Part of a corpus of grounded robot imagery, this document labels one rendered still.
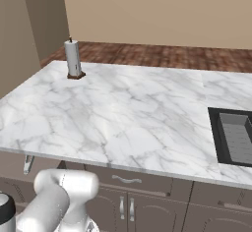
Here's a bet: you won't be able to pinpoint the taupe drawer front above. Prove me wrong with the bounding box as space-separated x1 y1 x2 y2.
84 163 195 199
189 181 252 214
0 150 87 182

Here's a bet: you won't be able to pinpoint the silver drawer handle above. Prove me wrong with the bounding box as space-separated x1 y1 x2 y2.
111 174 144 185
23 154 35 176
218 200 252 212

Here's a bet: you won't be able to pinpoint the brown wooden towel holder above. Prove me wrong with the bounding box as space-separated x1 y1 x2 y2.
67 35 87 81

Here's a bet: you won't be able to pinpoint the white paper towel roll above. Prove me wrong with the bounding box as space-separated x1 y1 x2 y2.
63 39 83 77

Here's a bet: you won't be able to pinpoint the black kitchen sink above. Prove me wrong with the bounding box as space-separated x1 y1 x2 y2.
207 106 252 168

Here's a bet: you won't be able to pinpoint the taupe cupboard door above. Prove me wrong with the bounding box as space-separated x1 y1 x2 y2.
126 191 190 232
181 203 252 232
86 186 130 232
0 175 38 214

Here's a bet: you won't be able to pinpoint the silver cupboard door handle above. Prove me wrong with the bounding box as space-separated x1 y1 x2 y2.
118 195 126 221
128 197 136 223

